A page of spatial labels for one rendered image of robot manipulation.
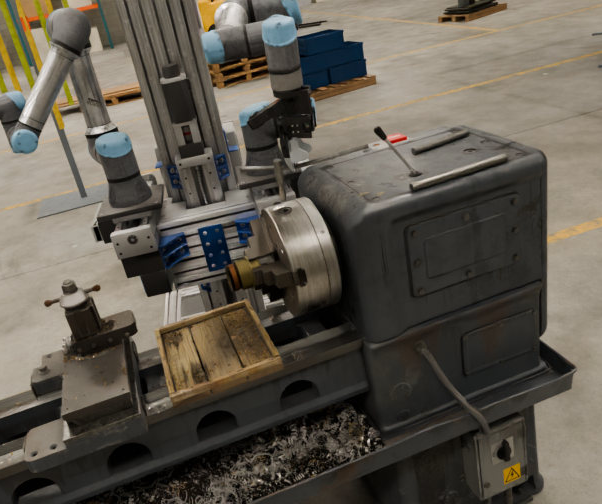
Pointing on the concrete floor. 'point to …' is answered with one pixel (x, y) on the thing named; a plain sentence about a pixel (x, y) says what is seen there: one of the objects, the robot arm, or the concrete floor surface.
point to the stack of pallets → (237, 70)
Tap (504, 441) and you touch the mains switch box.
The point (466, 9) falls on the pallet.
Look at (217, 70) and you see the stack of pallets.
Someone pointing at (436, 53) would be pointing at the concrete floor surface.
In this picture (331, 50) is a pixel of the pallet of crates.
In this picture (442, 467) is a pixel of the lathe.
